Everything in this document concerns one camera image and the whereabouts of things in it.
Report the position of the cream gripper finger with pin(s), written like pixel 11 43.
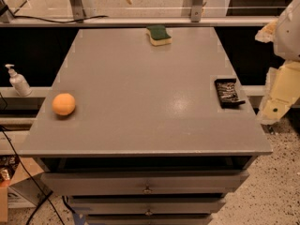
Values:
pixel 266 34
pixel 281 91

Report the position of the black rxbar chocolate bar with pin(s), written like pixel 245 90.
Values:
pixel 226 93

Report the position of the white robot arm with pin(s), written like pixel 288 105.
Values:
pixel 286 42

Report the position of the green yellow sponge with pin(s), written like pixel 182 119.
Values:
pixel 158 35

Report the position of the grey top drawer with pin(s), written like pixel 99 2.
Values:
pixel 144 183

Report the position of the grey drawer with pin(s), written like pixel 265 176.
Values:
pixel 144 183
pixel 149 220
pixel 144 205

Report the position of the grey middle drawer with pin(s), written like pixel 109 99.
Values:
pixel 144 205

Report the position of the orange fruit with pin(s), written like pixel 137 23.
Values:
pixel 63 104

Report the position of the grey bottom drawer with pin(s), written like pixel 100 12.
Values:
pixel 149 220

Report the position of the white pump bottle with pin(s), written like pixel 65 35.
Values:
pixel 18 82

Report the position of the cardboard box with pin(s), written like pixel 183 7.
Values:
pixel 20 191

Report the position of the grey metal shelf rail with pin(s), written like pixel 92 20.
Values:
pixel 23 21

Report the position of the right metal bracket leg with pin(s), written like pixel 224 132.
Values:
pixel 196 10

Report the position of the metal bracket leg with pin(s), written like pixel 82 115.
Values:
pixel 77 9
pixel 196 10

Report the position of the left metal bracket leg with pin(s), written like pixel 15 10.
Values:
pixel 77 9

